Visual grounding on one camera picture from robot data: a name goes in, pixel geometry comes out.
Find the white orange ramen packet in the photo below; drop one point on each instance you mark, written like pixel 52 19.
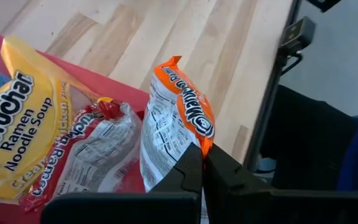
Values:
pixel 166 130

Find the small black table camera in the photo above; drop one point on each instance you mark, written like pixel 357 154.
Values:
pixel 297 34

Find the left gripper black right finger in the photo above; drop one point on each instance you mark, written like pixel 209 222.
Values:
pixel 244 202

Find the red yellow ramen packet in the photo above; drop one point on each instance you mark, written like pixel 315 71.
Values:
pixel 98 149

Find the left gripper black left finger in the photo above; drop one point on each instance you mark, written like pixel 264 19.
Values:
pixel 172 205

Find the yellow ramen noodle packet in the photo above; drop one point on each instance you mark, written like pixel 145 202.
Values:
pixel 26 124

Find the person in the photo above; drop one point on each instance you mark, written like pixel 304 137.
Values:
pixel 306 140

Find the black aluminium table frame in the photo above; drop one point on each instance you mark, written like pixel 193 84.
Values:
pixel 268 102

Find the pink plastic tray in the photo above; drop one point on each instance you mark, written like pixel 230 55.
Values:
pixel 117 90

